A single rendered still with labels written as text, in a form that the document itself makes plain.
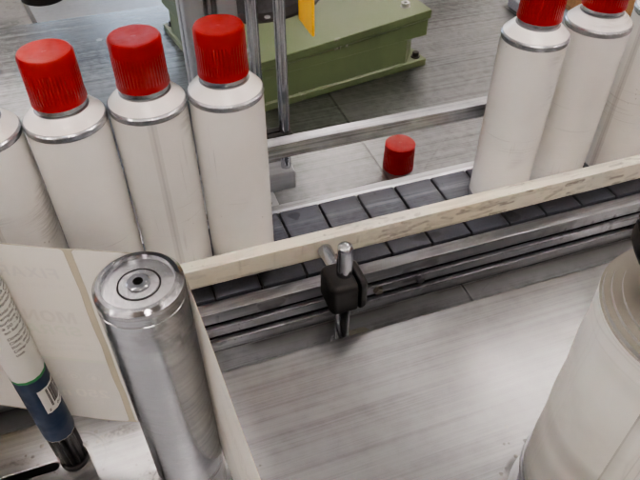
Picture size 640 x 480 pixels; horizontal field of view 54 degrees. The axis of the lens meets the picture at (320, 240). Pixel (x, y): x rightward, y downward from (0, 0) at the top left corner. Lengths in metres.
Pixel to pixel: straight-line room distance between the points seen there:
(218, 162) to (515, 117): 0.24
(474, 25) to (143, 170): 0.71
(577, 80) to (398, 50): 0.36
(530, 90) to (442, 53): 0.44
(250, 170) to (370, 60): 0.44
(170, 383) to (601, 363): 0.19
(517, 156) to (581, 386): 0.30
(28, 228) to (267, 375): 0.19
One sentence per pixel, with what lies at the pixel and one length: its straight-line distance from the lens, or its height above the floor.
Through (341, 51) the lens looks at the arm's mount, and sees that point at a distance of 0.83.
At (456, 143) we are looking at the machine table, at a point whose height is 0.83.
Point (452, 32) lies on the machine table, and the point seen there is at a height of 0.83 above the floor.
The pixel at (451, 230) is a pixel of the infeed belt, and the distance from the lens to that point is 0.57.
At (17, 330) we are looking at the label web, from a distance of 0.34.
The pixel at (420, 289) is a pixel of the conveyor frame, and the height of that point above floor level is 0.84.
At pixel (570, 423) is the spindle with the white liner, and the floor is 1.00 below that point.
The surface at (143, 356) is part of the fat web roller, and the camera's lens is 0.28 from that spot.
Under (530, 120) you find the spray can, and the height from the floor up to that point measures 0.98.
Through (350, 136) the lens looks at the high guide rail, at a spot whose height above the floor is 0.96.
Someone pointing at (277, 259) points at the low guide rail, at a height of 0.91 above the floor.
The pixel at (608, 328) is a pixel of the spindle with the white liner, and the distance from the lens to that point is 0.28.
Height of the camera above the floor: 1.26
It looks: 44 degrees down
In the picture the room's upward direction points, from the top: straight up
